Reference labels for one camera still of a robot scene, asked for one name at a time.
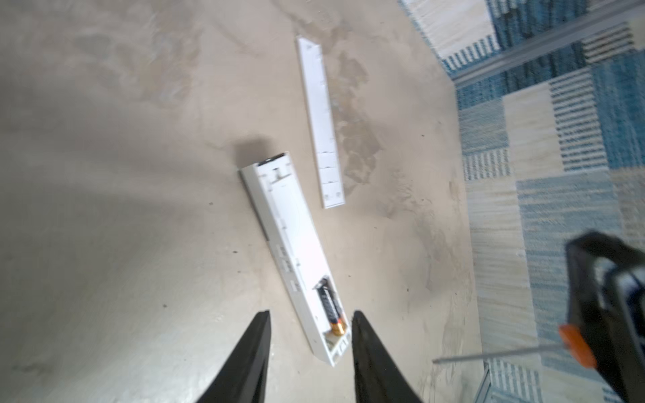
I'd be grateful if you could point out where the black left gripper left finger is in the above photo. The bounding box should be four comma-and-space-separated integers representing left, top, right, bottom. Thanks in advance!
198, 311, 271, 403

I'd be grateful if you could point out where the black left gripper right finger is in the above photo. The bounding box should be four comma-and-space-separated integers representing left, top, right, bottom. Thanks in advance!
352, 311, 422, 403

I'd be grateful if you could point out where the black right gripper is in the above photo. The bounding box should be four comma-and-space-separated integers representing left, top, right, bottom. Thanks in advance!
565, 232, 644, 402

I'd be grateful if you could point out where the orange black screwdriver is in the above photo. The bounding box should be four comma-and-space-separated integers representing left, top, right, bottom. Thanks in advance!
433, 324, 598, 369

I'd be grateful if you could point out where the black gold AAA battery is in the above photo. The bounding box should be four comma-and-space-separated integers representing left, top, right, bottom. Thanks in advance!
316, 277, 347, 337

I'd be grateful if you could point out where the long white remote control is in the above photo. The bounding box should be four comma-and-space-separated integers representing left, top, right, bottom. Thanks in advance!
240, 153, 352, 366

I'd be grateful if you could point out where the white battery cover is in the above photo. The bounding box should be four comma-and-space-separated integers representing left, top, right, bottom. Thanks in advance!
297, 36, 345, 209

